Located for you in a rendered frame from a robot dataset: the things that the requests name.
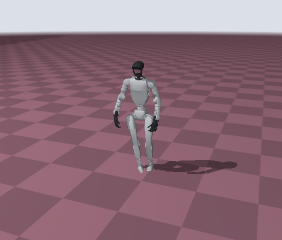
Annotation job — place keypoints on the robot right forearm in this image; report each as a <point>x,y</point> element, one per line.
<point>118,105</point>

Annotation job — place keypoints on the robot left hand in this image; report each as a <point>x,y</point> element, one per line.
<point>154,125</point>

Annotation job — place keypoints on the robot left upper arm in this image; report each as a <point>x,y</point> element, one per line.
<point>152,84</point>

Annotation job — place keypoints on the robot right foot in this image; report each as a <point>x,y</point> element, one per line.
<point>141,169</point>

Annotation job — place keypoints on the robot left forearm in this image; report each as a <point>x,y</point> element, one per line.
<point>157,109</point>

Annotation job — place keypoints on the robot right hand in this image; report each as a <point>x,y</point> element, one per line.
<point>116,119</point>

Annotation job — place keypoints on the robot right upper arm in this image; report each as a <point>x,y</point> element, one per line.
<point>124,88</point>

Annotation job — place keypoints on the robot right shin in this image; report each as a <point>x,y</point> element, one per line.
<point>137,154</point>

